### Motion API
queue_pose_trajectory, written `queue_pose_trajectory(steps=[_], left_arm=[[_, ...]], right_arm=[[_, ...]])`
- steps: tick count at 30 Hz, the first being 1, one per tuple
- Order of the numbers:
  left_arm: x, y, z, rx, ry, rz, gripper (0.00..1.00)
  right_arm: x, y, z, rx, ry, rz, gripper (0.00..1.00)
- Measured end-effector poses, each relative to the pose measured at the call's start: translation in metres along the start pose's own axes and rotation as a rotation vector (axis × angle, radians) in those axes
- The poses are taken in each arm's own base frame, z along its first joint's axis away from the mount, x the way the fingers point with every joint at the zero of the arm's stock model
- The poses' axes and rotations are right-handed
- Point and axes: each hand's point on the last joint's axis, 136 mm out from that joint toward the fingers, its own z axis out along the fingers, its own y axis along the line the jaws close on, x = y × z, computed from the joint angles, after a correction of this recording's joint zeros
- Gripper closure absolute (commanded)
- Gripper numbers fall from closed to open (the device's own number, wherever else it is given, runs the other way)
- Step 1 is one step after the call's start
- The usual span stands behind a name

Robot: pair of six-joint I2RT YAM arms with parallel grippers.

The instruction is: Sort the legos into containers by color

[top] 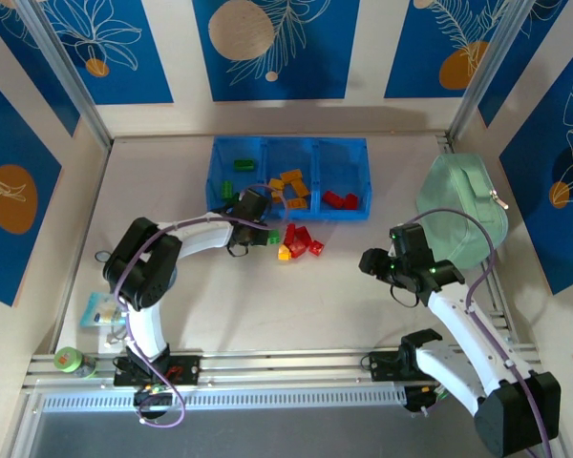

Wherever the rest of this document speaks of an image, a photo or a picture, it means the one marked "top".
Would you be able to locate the green lego brick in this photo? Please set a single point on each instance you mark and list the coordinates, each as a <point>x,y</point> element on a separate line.
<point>227,189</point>
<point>243,165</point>
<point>274,237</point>

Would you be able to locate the red lego brick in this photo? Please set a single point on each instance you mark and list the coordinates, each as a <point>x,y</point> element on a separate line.
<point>297,248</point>
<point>303,234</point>
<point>351,201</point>
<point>316,247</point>
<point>290,233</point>
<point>333,198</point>

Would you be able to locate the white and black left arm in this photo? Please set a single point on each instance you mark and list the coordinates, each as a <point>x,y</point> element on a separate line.
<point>205,236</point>

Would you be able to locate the mint green zipper pouch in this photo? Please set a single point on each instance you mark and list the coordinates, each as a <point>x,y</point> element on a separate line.
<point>453,191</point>

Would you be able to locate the blue and white plastic packet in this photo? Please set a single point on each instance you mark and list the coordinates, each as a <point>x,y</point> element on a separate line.
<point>98,312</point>

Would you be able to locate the green cylindrical container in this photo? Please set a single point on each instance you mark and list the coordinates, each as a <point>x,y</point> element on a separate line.
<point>67,358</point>

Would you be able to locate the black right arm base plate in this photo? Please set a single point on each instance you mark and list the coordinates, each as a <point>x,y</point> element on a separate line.
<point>379,367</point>

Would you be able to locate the aluminium side rail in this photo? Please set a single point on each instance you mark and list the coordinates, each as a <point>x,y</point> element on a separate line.
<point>501,315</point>

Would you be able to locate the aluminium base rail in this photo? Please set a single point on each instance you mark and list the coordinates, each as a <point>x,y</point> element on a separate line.
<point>286,362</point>

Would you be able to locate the blue floral wall panel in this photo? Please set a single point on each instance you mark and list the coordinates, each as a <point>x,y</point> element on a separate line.
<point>410,47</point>
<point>315,71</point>
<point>38,71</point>
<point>138,81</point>
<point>0,143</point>
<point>544,167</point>
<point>535,47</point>

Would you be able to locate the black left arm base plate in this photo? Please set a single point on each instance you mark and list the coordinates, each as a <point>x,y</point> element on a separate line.
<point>186,369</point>

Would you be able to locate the aluminium frame post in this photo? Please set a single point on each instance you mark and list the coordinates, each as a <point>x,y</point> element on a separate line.
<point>483,71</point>
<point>74,81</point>

